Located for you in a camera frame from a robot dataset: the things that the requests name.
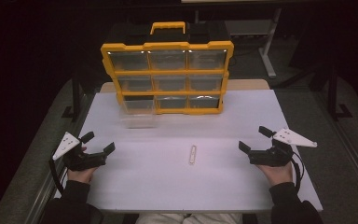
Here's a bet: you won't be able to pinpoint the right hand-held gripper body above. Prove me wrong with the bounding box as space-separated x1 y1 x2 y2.
247 128 319 168

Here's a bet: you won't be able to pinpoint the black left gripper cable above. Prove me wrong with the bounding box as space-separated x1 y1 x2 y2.
48 158 69 196

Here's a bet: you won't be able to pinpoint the black metal stand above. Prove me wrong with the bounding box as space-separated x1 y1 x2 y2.
61 69 83 122
326 63 354 121

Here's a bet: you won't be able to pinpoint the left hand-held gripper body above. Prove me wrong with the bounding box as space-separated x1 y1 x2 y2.
52 131 107 172

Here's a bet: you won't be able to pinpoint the person's right hand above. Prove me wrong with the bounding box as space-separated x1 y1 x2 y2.
255 161 294 188

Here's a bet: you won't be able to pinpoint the clear plastic drawer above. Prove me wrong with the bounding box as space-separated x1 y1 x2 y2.
118 95 160 130

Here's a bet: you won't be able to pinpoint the person's left hand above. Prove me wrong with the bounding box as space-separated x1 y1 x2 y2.
66 146 99 185

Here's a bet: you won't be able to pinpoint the yellow black organizer case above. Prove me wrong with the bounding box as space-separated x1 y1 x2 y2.
100 21 235 116

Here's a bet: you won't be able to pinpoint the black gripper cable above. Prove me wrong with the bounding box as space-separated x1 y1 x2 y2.
48 158 69 196
290 150 306 191

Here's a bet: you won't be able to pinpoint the person's legs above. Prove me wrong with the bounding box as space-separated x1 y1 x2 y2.
134 212 244 224

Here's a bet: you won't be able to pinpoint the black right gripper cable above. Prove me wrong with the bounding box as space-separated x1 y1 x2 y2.
290 150 306 191

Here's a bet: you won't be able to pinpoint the white desk frame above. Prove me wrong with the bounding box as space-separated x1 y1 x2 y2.
194 7 283 78

